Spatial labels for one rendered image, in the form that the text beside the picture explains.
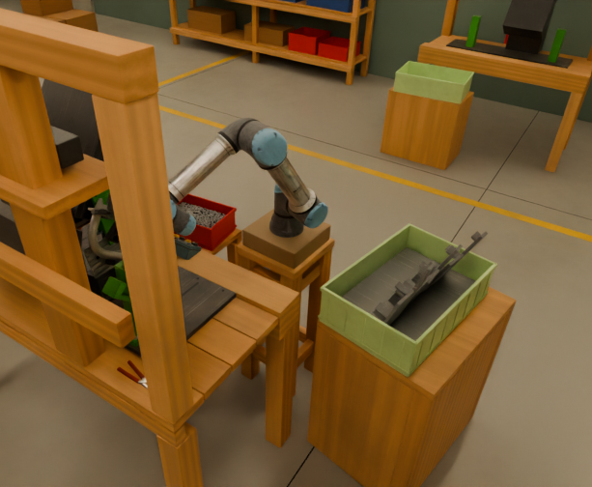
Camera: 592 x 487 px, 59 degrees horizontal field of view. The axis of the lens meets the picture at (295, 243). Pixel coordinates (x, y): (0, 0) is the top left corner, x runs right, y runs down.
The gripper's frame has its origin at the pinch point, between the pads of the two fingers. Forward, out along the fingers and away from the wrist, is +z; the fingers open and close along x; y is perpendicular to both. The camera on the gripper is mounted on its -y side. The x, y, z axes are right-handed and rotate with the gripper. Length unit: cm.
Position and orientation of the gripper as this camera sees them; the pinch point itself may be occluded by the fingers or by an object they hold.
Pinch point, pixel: (98, 215)
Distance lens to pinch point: 195.9
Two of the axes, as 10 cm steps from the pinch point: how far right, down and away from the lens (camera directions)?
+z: -8.2, -0.4, 5.7
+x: -5.5, -2.2, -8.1
